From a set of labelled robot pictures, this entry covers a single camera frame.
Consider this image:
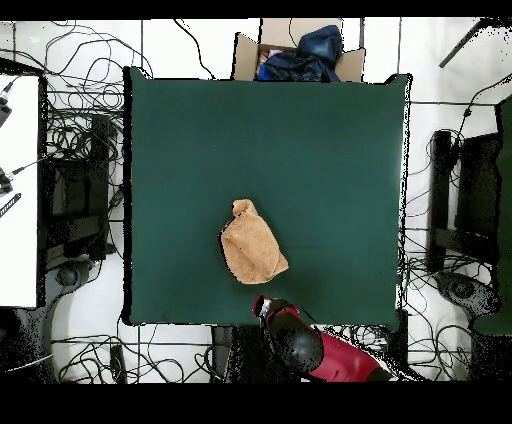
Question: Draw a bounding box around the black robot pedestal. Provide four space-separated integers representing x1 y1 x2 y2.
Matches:
211 325 305 383

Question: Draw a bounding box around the black metal frame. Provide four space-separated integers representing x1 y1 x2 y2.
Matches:
426 129 503 273

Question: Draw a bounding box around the dark green table cloth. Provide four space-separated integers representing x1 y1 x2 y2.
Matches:
123 66 411 327

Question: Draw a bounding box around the orange terry towel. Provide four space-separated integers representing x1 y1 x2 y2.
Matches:
218 198 290 286

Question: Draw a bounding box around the black equipment rack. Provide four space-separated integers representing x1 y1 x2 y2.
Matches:
39 113 121 261

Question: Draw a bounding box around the dark blue clothing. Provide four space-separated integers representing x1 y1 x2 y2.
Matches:
257 24 344 83

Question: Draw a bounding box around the dark metal rod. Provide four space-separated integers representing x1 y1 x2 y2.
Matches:
438 17 501 69

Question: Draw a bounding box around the black power strip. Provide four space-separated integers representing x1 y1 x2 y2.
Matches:
109 344 128 383

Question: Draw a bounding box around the brown cardboard box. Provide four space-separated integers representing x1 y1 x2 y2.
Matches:
231 17 367 83

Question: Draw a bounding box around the white side table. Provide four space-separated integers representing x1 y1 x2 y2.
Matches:
0 73 41 309

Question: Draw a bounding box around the green cloth on neighbouring table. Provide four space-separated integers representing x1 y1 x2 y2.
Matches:
473 95 512 337

